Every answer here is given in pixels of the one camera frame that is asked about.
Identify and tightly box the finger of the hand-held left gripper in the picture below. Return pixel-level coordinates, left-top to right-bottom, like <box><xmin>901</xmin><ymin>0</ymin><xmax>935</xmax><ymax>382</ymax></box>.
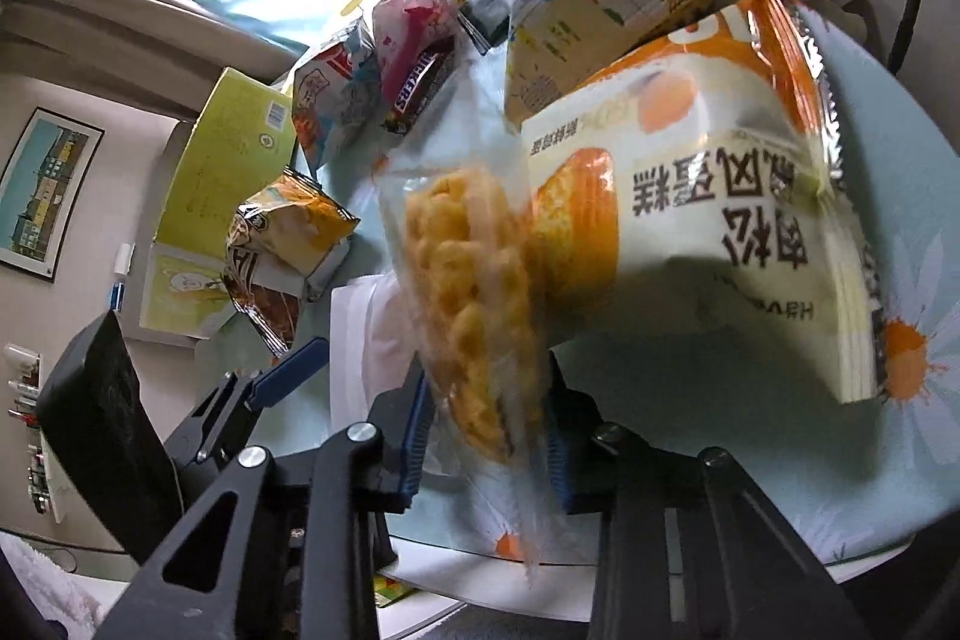
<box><xmin>161</xmin><ymin>336</ymin><xmax>331</xmax><ymax>483</ymax></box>

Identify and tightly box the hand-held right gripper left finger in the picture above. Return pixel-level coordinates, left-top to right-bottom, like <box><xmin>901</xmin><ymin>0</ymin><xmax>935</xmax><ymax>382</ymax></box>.
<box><xmin>94</xmin><ymin>374</ymin><xmax>436</xmax><ymax>640</ymax></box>

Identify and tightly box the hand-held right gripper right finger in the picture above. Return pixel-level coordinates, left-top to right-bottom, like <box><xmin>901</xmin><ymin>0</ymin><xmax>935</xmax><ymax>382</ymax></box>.
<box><xmin>544</xmin><ymin>351</ymin><xmax>852</xmax><ymax>640</ymax></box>

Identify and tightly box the orange brown snack packet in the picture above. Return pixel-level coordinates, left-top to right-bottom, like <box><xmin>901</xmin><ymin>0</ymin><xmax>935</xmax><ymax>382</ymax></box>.
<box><xmin>223</xmin><ymin>167</ymin><xmax>359</xmax><ymax>356</ymax></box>

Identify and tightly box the clear packet of fried twists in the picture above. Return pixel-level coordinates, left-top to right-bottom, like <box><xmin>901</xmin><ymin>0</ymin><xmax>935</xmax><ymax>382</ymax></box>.
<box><xmin>373</xmin><ymin>70</ymin><xmax>556</xmax><ymax>588</ymax></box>

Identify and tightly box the green cardboard box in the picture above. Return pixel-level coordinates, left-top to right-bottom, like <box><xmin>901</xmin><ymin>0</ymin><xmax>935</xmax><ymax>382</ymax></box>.
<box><xmin>141</xmin><ymin>68</ymin><xmax>316</xmax><ymax>339</ymax></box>

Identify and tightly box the white blue red snack packet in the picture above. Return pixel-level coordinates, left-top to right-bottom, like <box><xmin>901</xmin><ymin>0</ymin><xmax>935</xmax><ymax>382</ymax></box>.
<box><xmin>291</xmin><ymin>21</ymin><xmax>387</xmax><ymax>169</ymax></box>

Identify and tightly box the brown chocolate bar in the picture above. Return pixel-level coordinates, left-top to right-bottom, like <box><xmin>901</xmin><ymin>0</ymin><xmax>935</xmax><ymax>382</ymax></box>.
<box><xmin>381</xmin><ymin>36</ymin><xmax>457</xmax><ymax>135</ymax></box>

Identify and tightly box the orange white cake packet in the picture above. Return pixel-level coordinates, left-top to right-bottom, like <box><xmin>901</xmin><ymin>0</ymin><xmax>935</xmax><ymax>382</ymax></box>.
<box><xmin>517</xmin><ymin>0</ymin><xmax>893</xmax><ymax>405</ymax></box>

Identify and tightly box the white plastic packet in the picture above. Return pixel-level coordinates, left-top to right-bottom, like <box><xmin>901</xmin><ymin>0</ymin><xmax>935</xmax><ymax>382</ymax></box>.
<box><xmin>330</xmin><ymin>272</ymin><xmax>421</xmax><ymax>423</ymax></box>

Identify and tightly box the white fluffy towel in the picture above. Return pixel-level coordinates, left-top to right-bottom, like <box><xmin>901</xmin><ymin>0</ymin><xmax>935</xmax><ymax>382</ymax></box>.
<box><xmin>0</xmin><ymin>531</ymin><xmax>136</xmax><ymax>640</ymax></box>

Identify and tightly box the grey headboard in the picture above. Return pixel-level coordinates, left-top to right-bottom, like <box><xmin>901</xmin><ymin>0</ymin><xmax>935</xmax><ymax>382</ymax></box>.
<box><xmin>112</xmin><ymin>115</ymin><xmax>196</xmax><ymax>341</ymax></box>

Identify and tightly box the framed landscape picture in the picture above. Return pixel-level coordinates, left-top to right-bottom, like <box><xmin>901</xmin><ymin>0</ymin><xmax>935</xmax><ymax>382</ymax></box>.
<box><xmin>0</xmin><ymin>107</ymin><xmax>104</xmax><ymax>283</ymax></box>

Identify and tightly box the pink snack packet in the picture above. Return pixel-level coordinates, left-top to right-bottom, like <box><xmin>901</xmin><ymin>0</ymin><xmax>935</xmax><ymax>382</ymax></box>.
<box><xmin>373</xmin><ymin>0</ymin><xmax>458</xmax><ymax>101</ymax></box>

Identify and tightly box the beige curtain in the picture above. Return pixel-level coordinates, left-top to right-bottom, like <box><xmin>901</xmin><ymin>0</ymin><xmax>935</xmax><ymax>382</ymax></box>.
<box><xmin>0</xmin><ymin>0</ymin><xmax>301</xmax><ymax>79</ymax></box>

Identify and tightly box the teal daisy tablecloth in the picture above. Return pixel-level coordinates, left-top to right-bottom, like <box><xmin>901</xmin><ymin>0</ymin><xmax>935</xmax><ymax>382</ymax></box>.
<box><xmin>285</xmin><ymin>2</ymin><xmax>960</xmax><ymax>566</ymax></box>

